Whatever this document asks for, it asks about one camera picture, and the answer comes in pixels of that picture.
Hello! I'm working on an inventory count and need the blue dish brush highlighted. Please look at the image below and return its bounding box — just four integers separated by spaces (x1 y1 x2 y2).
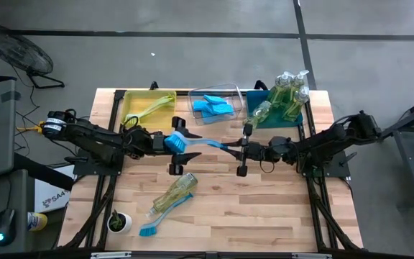
163 130 230 155
138 192 196 237

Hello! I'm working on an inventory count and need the clear plastic bin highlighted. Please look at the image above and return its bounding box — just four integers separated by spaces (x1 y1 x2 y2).
187 83 244 126

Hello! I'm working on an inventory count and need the yellow cable connector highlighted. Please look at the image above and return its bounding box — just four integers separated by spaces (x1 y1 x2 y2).
15 120 46 135

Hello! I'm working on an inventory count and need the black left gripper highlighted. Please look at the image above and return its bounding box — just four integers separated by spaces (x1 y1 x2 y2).
121 116 203 177

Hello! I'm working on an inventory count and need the teal plastic tray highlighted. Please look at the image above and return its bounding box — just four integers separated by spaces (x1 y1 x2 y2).
245 89 305 130

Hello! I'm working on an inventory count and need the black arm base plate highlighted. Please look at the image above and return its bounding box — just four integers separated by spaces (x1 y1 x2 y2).
299 149 352 180
72 147 126 177

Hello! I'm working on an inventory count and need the white pot with succulent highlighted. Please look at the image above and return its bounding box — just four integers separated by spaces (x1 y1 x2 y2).
106 210 134 235

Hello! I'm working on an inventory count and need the yellow and white can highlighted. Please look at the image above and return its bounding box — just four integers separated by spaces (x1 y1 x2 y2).
26 212 49 232

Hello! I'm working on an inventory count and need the yellow plastic tray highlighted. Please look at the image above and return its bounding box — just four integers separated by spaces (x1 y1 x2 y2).
120 89 178 130

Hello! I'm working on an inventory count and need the large black floor fan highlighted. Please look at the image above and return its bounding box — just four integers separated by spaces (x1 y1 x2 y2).
0 23 66 90

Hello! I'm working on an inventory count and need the yellow-green dish brush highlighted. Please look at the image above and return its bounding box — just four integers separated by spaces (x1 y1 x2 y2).
123 94 176 127

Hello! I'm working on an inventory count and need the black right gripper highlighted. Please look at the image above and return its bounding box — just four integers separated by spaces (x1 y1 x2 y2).
223 124 272 178

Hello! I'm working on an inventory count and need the black computer mouse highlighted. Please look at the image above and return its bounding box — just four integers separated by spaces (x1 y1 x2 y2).
0 207 17 247

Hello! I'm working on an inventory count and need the dark gray stand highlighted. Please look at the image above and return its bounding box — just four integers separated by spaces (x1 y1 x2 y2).
374 91 414 212

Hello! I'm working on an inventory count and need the white printed box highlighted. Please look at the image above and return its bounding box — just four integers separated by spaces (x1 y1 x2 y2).
33 164 75 214

